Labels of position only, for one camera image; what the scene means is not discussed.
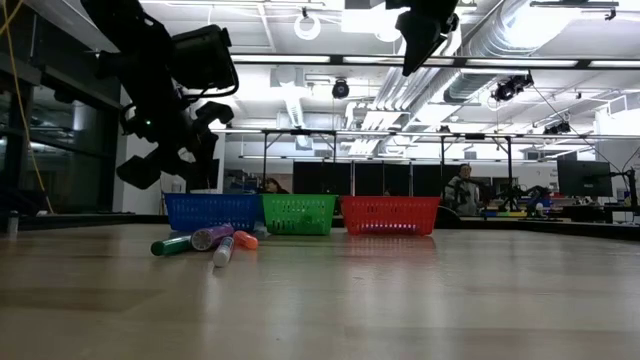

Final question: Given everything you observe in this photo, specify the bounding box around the person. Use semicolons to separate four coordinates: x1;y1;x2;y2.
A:
443;163;482;217
263;176;291;195

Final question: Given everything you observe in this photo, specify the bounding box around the thin green dry-erase marker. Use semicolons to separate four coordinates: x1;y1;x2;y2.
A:
212;235;236;269

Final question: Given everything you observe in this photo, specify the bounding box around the blue plastic basket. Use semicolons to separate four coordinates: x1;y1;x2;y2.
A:
163;192;262;234

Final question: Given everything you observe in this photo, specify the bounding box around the black computer monitor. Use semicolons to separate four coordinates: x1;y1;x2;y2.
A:
556;158;614;198

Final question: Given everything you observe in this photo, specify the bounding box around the white ring lamp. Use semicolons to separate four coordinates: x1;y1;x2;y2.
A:
292;11;323;42

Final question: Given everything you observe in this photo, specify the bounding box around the purple highlighter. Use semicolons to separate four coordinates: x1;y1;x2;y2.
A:
190;223;236;252

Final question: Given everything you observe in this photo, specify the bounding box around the black aluminium table frame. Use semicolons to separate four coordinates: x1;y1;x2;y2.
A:
0;212;640;242

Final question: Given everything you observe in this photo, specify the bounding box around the black overhead rig beam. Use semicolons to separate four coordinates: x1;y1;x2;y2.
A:
227;52;640;71

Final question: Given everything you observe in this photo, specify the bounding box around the orange highlighter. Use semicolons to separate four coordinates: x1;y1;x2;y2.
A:
232;229;260;251

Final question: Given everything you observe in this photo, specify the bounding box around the black neighbouring rig frame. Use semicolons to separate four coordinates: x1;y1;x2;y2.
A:
259;127;516;211

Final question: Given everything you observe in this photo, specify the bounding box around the green highlighter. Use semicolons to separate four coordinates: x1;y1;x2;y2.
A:
150;234;194;258

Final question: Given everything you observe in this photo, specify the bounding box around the black partition panel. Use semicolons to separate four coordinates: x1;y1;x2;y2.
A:
292;160;444;198

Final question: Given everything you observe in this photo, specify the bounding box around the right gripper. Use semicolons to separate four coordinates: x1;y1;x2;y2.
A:
384;0;460;77

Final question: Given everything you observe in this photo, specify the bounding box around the yellow hanging cable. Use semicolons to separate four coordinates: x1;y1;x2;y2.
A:
0;0;55;215

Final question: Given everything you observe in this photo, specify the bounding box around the red plastic basket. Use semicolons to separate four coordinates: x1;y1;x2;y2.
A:
339;195;442;237

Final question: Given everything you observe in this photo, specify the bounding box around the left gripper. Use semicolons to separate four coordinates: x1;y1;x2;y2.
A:
116;106;221;192

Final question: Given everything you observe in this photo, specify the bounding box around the green plastic basket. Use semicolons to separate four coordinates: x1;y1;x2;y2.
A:
259;193;339;237

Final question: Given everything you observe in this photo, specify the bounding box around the black hanging camera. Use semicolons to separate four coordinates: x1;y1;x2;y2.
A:
490;73;535;104
330;77;352;101

